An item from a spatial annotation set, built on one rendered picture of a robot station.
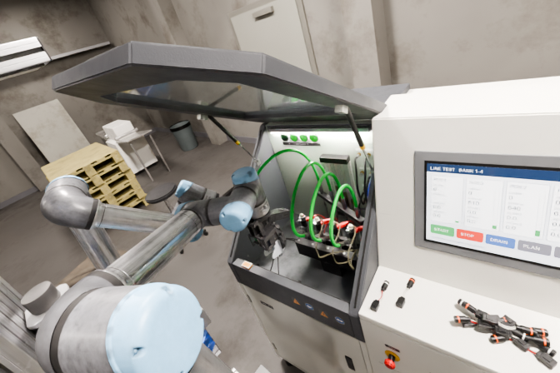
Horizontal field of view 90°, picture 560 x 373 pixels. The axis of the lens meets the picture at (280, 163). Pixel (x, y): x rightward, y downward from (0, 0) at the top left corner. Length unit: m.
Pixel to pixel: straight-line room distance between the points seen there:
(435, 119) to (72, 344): 0.93
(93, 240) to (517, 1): 3.00
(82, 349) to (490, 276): 1.05
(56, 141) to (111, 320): 7.92
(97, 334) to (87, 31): 8.84
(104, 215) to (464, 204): 1.10
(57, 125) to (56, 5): 2.81
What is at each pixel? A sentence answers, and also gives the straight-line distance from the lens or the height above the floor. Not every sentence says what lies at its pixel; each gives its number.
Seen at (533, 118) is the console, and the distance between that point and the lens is 0.94.
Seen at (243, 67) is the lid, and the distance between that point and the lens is 0.51.
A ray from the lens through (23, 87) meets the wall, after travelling 8.74.
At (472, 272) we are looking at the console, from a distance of 1.15.
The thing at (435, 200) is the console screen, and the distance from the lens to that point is 1.03.
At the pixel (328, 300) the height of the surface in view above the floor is 0.95.
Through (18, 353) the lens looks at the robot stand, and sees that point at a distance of 0.77.
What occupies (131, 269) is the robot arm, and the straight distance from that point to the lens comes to 0.61.
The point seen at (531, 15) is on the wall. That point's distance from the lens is 2.94.
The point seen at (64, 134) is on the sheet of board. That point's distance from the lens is 8.32.
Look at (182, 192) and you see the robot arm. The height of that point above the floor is 1.44.
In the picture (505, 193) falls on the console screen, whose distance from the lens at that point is 1.00.
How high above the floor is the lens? 1.93
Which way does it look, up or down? 27 degrees down
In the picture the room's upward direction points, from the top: 18 degrees counter-clockwise
